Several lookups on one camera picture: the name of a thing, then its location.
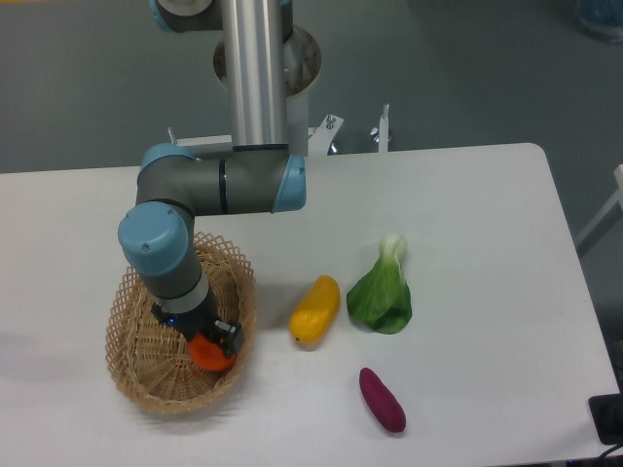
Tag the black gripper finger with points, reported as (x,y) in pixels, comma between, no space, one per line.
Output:
(228,336)

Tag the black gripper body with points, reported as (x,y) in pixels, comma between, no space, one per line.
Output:
(199,320)

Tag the orange fruit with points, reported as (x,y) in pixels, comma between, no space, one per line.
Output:
(210,355)

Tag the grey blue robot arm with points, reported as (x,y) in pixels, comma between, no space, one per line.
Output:
(260,174)

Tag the woven wicker basket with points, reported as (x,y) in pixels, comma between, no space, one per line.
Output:
(151,364)

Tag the yellow mango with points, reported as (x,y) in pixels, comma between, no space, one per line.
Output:
(313,316)

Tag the green bok choy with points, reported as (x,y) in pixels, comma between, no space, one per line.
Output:
(381,298)

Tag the purple sweet potato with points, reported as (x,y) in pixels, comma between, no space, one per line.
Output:
(381,402)

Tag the black device at edge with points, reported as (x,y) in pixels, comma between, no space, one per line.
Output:
(606,411)

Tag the blue bag in corner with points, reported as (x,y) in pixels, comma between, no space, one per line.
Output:
(601,19)

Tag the white frame at right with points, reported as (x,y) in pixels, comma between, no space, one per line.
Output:
(603,220)

